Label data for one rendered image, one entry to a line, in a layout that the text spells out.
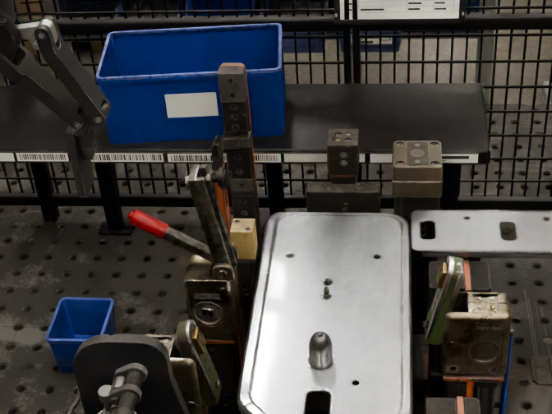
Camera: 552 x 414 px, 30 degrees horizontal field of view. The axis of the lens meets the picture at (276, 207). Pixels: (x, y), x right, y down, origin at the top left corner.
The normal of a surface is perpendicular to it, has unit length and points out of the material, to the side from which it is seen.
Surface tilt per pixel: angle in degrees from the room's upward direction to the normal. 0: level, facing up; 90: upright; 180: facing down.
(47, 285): 0
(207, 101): 90
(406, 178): 89
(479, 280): 0
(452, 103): 0
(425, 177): 89
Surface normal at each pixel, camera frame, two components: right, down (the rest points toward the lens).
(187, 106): -0.01, 0.60
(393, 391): -0.06, -0.80
